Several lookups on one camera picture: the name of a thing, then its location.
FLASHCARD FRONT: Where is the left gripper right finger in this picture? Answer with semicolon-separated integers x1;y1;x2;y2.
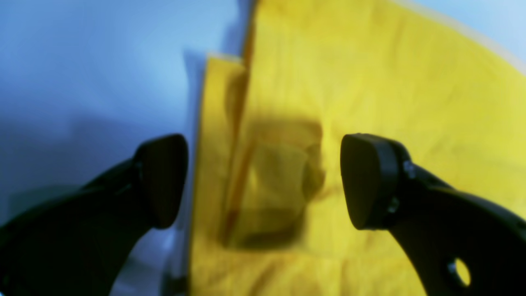
340;133;526;296

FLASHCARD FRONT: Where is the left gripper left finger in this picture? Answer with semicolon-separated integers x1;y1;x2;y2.
0;134;189;296

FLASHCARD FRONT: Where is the yellow T-shirt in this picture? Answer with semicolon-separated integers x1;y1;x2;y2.
188;0;525;296

